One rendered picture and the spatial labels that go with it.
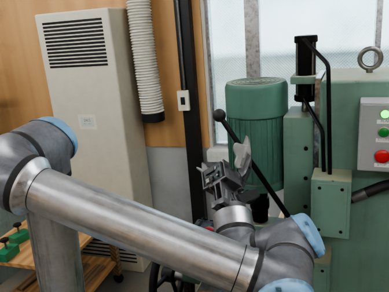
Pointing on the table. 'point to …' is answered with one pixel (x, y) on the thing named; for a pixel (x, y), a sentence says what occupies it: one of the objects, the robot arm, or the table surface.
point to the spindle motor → (259, 126)
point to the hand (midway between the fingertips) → (225, 150)
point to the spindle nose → (260, 208)
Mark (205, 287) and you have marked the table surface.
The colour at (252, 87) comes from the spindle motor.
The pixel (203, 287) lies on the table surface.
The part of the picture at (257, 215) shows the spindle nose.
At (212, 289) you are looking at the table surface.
